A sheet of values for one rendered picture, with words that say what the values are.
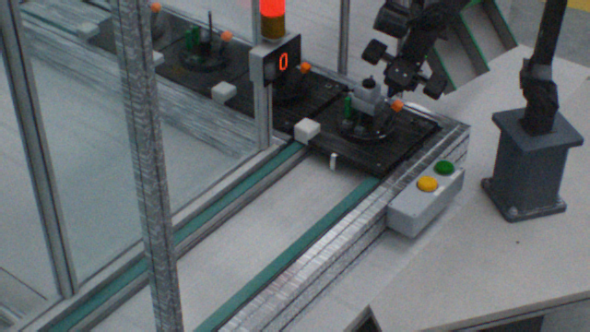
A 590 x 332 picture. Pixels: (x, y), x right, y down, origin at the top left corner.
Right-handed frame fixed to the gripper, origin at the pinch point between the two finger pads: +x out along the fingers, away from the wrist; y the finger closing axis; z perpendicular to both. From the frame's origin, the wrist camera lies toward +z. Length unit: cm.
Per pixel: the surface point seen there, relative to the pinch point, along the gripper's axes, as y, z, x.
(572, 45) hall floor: 61, -231, 107
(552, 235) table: 45.7, 5.7, 10.0
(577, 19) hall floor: 59, -258, 109
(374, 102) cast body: -2.2, -0.4, 7.3
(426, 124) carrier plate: 10.5, -8.1, 11.9
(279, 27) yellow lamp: -25.5, 13.8, -9.4
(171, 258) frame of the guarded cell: -14, 82, -19
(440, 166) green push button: 17.1, 5.9, 8.6
